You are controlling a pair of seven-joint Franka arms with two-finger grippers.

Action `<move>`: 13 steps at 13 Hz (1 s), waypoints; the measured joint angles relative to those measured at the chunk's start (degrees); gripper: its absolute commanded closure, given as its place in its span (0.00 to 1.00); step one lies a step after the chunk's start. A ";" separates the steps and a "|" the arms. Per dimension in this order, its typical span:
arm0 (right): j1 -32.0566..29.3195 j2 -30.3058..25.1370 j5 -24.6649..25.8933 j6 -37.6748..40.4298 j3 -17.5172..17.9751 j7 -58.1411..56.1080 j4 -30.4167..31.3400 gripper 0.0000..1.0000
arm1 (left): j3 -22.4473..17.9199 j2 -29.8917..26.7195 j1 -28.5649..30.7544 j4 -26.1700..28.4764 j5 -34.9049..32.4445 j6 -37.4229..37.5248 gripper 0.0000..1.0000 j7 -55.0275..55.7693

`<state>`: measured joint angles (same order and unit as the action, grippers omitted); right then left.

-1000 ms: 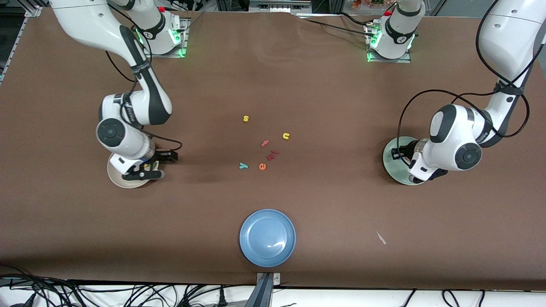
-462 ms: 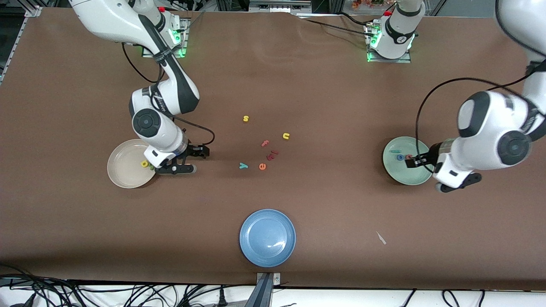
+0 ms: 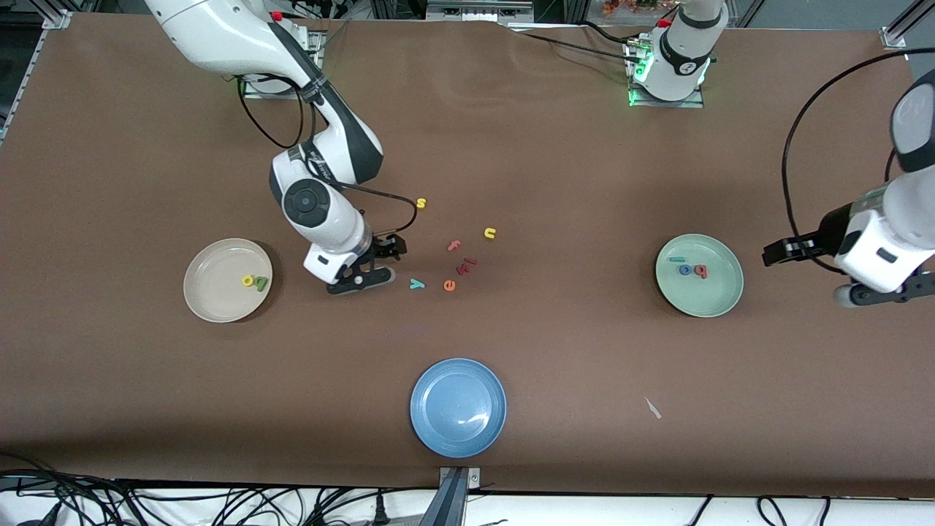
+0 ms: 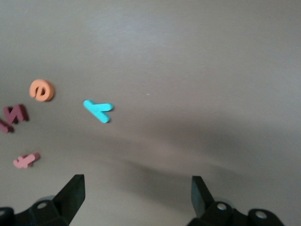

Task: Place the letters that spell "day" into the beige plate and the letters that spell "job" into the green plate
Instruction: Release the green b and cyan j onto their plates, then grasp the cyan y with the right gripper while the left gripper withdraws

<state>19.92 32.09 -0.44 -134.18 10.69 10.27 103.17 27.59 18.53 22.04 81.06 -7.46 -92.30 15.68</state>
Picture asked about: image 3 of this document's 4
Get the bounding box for pale green plate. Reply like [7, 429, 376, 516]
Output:
[655, 234, 744, 318]

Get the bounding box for brown paper table cover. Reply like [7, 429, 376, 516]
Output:
[0, 13, 935, 499]

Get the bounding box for beige brown plate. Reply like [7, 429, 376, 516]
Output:
[183, 238, 273, 324]

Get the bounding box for blue plate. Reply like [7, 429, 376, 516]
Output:
[410, 357, 507, 459]

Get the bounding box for grey power strip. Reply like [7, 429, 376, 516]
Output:
[426, 0, 535, 23]

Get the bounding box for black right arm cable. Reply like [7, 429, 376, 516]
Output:
[237, 73, 419, 236]

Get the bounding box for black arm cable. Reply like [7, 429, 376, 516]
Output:
[782, 48, 935, 275]
[237, 73, 419, 236]

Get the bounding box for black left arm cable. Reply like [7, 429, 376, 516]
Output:
[782, 48, 935, 275]

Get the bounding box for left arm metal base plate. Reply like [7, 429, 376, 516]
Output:
[628, 40, 706, 109]

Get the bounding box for aluminium frame post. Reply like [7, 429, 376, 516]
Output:
[29, 0, 74, 30]
[880, 0, 935, 50]

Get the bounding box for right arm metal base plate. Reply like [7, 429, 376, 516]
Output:
[243, 29, 322, 100]

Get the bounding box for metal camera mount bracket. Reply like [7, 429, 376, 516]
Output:
[420, 466, 483, 526]

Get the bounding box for black base power cable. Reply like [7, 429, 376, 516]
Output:
[504, 22, 647, 66]

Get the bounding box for tangled black floor cables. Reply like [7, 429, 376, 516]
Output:
[0, 453, 154, 526]

